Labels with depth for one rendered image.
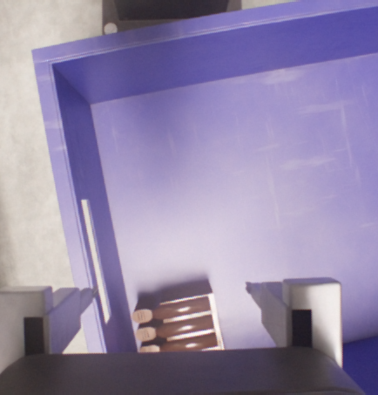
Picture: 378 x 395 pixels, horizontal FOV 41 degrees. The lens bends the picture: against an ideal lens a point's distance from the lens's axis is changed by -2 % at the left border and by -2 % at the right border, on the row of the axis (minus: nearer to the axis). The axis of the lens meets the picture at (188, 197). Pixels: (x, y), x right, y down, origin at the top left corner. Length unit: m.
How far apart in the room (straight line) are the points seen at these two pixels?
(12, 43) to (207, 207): 0.49
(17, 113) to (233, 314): 0.51
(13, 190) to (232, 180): 0.42
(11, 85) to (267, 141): 0.48
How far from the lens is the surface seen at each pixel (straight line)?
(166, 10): 0.89
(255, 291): 0.16
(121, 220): 0.67
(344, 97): 0.71
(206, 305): 0.58
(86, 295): 0.16
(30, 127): 0.93
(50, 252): 0.92
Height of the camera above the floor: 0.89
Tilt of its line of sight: 89 degrees down
